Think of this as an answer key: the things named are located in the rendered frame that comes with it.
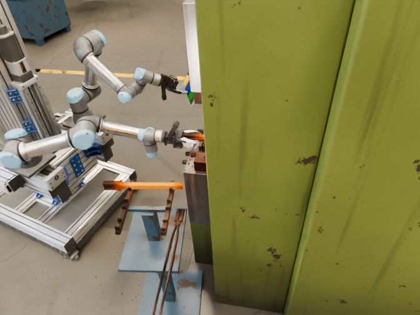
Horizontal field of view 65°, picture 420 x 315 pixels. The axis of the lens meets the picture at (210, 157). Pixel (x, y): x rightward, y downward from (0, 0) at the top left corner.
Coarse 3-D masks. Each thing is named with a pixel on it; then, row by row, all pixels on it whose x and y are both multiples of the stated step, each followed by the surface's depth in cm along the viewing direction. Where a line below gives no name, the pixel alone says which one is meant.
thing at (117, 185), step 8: (104, 184) 166; (112, 184) 166; (120, 184) 166; (128, 184) 166; (136, 184) 166; (144, 184) 166; (152, 184) 166; (160, 184) 165; (168, 184) 165; (176, 184) 165
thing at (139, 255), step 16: (176, 208) 189; (160, 224) 180; (128, 240) 174; (144, 240) 173; (160, 240) 173; (128, 256) 166; (144, 256) 166; (160, 256) 165; (176, 256) 165; (160, 272) 161; (176, 272) 160
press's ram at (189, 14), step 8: (192, 0) 133; (184, 8) 132; (192, 8) 131; (184, 16) 134; (192, 16) 133; (184, 24) 136; (192, 24) 136; (192, 32) 138; (192, 40) 140; (192, 48) 142; (192, 56) 145; (192, 64) 147; (192, 72) 150; (192, 80) 153; (192, 88) 156; (200, 88) 155
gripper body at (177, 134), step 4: (164, 132) 193; (176, 132) 193; (180, 132) 193; (164, 136) 193; (172, 136) 191; (176, 136) 190; (180, 136) 190; (164, 140) 193; (168, 140) 195; (172, 140) 191; (164, 144) 197; (176, 144) 194; (180, 144) 193; (180, 148) 194
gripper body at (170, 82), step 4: (164, 76) 209; (168, 76) 212; (164, 80) 212; (168, 80) 212; (172, 80) 211; (176, 80) 215; (160, 84) 210; (168, 84) 213; (172, 84) 214; (176, 84) 213; (168, 88) 214; (172, 88) 215
